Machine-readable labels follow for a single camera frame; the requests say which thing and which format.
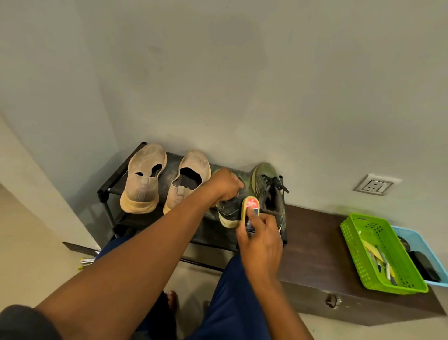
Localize person's right hand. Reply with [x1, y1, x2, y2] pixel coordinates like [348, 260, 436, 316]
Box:
[235, 210, 284, 281]

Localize person's left hand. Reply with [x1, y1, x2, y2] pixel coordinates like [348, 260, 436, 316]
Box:
[204, 167, 245, 207]

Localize green sneaker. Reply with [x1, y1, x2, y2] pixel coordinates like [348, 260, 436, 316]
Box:
[250, 162, 290, 234]
[210, 168, 252, 229]

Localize yellow-edged shoe shine sponge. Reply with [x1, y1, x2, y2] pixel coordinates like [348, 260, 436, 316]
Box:
[240, 195, 260, 239]

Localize beige suede shoe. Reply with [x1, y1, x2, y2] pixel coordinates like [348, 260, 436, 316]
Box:
[119, 143, 168, 215]
[162, 150, 212, 215]

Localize yellow sticky note pad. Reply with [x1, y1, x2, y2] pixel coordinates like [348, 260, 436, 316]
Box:
[362, 239, 385, 262]

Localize person's left forearm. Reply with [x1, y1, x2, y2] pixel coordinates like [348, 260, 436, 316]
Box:
[35, 184, 217, 340]

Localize person's right forearm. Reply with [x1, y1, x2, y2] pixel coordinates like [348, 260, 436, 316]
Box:
[252, 271, 314, 340]

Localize dark brown low bench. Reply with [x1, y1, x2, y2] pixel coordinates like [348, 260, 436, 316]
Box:
[280, 204, 447, 327]

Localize person's left foot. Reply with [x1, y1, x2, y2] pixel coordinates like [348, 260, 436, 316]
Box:
[166, 290, 180, 313]

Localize black metal shoe rack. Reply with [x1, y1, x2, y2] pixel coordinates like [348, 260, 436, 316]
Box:
[97, 142, 288, 272]

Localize dark blue trousers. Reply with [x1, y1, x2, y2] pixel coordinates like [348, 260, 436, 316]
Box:
[94, 234, 272, 340]

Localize green plastic basket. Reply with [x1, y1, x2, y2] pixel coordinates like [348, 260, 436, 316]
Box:
[340, 212, 429, 296]

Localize light blue plastic basket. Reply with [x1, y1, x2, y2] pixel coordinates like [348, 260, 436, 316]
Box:
[391, 225, 448, 289]

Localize white wall socket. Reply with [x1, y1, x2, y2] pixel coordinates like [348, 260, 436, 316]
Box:
[353, 173, 402, 197]

